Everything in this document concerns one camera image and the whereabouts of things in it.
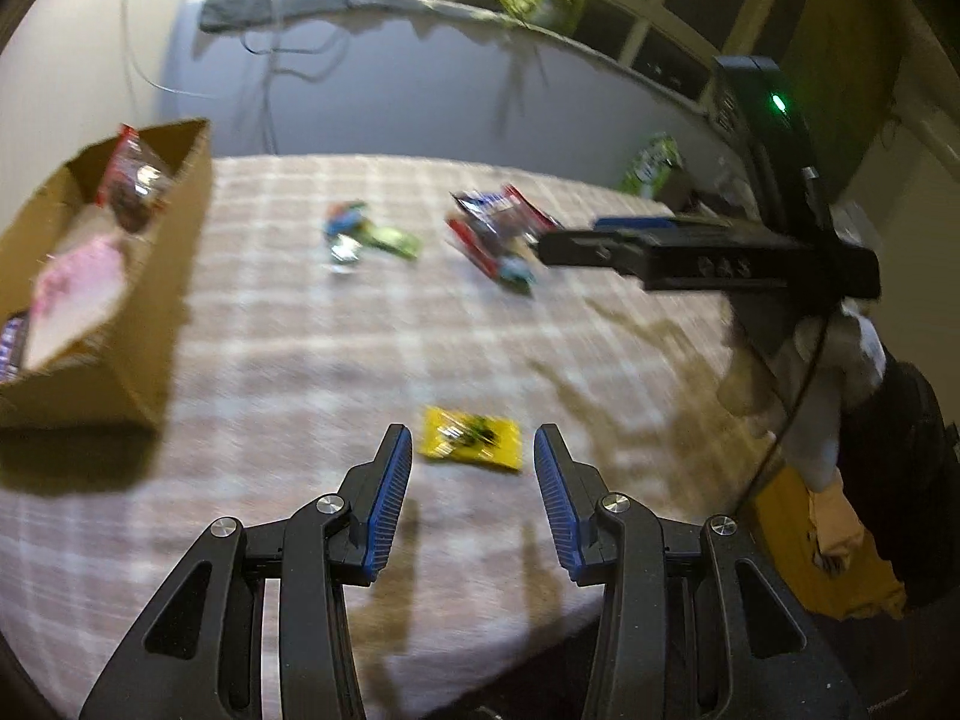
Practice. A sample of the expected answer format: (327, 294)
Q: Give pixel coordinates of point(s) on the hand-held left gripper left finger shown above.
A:
(386, 499)

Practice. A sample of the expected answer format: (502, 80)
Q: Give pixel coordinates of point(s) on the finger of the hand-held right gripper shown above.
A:
(634, 223)
(592, 249)

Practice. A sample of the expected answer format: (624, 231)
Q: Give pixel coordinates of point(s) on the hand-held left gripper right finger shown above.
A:
(556, 502)

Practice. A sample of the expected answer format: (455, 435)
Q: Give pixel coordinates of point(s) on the yellow snack packet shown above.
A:
(469, 439)

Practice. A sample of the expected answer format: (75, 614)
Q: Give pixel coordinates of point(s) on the green snack packet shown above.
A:
(394, 241)

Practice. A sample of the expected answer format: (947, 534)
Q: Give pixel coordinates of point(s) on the blue and silver snack packet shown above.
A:
(343, 236)

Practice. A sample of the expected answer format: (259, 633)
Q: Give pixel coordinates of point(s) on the cardboard box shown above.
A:
(150, 330)

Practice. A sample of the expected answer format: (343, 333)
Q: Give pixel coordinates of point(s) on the person's right forearm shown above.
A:
(907, 465)

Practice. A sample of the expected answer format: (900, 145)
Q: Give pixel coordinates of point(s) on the person's right hand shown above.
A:
(855, 352)

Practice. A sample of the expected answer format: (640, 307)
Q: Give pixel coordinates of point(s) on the yellow cloth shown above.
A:
(795, 540)

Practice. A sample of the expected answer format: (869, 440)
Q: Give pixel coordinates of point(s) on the pink snack packet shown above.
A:
(75, 292)

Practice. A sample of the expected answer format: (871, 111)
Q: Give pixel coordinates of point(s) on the dark blue snack wrapper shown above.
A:
(10, 349)

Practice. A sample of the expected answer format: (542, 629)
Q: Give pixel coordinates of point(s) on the red and dark snack packet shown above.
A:
(135, 180)

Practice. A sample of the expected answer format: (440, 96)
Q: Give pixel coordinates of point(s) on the grey cloth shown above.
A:
(247, 11)

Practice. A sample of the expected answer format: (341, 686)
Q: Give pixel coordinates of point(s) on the window frame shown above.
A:
(645, 22)

